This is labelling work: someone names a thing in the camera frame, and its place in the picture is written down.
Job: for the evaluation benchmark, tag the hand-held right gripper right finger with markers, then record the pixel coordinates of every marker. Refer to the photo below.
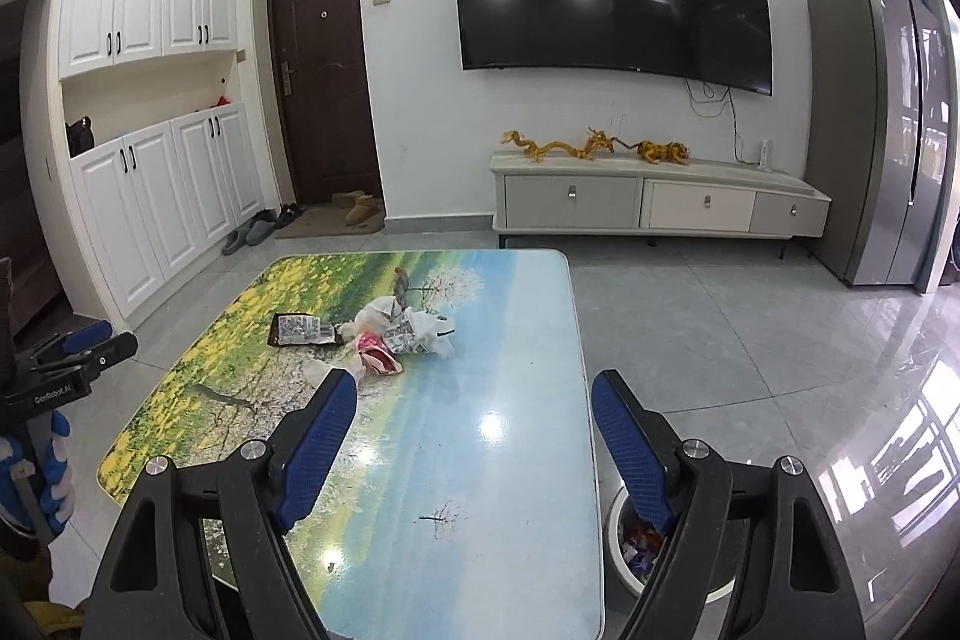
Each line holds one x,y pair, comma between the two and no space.
630,452

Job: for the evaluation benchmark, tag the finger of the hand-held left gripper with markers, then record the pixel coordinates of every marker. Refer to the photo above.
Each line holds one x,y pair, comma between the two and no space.
88,338
90,355

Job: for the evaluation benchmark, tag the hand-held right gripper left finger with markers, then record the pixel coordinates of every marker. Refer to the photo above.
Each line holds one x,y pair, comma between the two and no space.
315,452

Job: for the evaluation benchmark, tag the red snack bag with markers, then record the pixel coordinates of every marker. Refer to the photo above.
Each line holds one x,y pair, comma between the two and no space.
639,537

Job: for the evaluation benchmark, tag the white trash bin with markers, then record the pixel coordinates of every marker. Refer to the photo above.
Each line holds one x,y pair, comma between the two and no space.
615,550

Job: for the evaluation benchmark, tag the purple wrapper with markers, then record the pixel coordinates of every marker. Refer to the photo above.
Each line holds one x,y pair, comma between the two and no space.
637,565

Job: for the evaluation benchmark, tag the pink wrapper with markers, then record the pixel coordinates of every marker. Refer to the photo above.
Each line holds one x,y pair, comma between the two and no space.
379,356

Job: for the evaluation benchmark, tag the brown snack wrapper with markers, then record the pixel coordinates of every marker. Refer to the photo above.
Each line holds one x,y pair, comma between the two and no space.
300,331

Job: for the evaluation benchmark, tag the white printed wrapper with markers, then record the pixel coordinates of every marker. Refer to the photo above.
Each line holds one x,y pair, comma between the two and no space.
403,338

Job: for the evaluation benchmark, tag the white plastic bag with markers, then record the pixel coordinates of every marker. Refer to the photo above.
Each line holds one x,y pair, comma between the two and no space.
379,316

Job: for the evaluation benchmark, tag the white plastic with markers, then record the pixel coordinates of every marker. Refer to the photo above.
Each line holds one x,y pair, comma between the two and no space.
435,332

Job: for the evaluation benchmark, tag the person's left hand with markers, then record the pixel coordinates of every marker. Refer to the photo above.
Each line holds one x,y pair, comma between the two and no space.
54,460

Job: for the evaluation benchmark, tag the white floor cabinet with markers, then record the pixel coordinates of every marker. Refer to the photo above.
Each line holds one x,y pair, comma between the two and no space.
157,212

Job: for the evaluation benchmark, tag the grey slipper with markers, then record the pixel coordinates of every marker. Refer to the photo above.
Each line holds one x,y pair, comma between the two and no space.
259,231
232,241

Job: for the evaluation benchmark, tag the black bag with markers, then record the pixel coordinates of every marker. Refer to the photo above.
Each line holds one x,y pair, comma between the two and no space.
79,138

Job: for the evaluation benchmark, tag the yellow clothing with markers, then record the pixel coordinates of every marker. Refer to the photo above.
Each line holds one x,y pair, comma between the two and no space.
37,617

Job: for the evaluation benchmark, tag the brown doormat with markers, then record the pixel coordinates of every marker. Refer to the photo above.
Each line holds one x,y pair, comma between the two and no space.
322,224

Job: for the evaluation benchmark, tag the tan boot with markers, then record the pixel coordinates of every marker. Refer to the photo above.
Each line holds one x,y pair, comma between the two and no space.
346,199
361,211

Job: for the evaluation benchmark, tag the grey white television stand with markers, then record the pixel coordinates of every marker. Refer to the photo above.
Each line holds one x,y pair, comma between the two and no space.
600,201

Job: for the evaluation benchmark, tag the golden tiger figure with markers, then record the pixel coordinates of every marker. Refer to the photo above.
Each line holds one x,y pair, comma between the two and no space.
660,153

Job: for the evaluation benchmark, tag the short golden dragon figure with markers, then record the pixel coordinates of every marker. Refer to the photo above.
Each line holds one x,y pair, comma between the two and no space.
598,145

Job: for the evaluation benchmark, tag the long golden dragon figure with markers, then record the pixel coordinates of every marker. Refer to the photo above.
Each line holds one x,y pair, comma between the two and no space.
536,149

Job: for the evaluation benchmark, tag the white power strip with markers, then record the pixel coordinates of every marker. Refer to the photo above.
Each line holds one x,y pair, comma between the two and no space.
766,154

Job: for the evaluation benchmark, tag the dark brown entry door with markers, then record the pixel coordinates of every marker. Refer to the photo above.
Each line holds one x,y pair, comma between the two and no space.
326,78

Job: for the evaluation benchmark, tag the silver refrigerator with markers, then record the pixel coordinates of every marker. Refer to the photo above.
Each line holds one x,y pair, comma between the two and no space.
862,123

